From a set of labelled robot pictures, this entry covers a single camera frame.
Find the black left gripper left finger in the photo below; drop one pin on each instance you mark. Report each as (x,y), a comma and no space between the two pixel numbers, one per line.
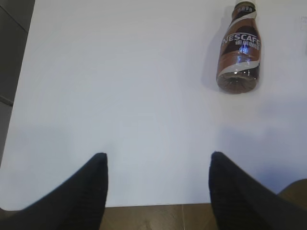
(77,204)

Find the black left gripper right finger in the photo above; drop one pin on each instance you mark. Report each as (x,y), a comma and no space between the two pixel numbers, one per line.
(239,202)

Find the brown Nescafe coffee bottle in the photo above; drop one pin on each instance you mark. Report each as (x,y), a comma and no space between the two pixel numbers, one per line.
(238,67)

